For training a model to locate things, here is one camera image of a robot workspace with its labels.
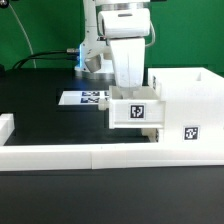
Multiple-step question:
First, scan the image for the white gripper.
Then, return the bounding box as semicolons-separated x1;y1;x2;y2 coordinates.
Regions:
109;37;145;90

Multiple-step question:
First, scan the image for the white drawer box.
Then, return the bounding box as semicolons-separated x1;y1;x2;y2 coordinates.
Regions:
98;86;165;129

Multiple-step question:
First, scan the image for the white drawer cabinet frame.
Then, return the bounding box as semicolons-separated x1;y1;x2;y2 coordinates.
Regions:
142;67;224;144

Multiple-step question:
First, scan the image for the paper sheet with tags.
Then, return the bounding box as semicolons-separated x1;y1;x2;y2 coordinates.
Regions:
59;90;109;105

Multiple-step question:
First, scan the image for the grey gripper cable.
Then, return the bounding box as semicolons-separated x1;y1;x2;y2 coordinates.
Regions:
145;19;157;48

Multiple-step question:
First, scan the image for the thin white cable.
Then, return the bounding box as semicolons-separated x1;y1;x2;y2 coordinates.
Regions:
7;3;38;69

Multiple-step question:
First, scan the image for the black cable bundle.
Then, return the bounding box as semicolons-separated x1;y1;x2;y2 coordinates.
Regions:
11;48;81;70

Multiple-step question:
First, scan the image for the white front fence wall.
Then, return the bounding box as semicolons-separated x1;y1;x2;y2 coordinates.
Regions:
0;142;224;171

